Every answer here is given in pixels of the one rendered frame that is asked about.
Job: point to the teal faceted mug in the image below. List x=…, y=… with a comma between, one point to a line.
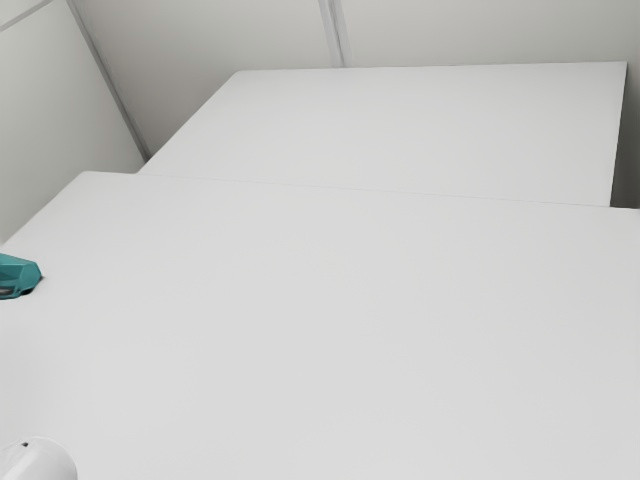
x=17, y=277

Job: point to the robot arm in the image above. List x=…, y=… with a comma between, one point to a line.
x=35, y=462

